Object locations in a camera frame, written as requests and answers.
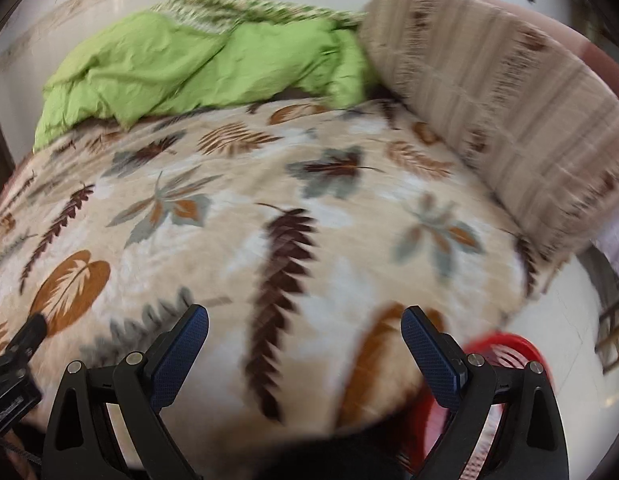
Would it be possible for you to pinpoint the striped floral pillow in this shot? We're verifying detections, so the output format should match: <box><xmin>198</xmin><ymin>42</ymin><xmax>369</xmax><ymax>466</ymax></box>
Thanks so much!
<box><xmin>359</xmin><ymin>0</ymin><xmax>619</xmax><ymax>271</ymax></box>

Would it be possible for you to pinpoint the leaf-print fleece blanket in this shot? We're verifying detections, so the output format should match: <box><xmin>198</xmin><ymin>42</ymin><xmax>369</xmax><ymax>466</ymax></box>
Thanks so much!
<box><xmin>0</xmin><ymin>97</ymin><xmax>580</xmax><ymax>466</ymax></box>

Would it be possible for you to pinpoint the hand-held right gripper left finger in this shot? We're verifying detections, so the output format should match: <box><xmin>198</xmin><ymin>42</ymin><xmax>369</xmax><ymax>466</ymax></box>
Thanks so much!
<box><xmin>42</xmin><ymin>304</ymin><xmax>209</xmax><ymax>480</ymax></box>

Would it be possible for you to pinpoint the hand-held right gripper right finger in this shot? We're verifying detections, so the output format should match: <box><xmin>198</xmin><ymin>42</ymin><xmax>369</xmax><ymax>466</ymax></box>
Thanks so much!
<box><xmin>400</xmin><ymin>306</ymin><xmax>570</xmax><ymax>480</ymax></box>

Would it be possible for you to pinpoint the wooden rack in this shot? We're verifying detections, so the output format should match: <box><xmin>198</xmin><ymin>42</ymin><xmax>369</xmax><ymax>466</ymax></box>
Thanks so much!
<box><xmin>594</xmin><ymin>300</ymin><xmax>619</xmax><ymax>376</ymax></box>

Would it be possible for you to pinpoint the green duvet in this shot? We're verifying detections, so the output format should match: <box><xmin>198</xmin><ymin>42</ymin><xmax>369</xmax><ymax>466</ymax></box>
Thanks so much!
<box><xmin>34</xmin><ymin>0</ymin><xmax>380</xmax><ymax>153</ymax></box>

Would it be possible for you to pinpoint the red plastic basket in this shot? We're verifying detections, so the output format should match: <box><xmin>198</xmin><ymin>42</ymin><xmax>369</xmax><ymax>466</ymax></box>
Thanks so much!
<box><xmin>399</xmin><ymin>331</ymin><xmax>555</xmax><ymax>480</ymax></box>

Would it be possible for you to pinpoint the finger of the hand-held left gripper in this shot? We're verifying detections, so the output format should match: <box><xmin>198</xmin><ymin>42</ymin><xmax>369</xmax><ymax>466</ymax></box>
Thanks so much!
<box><xmin>7</xmin><ymin>312</ymin><xmax>49</xmax><ymax>361</ymax></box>

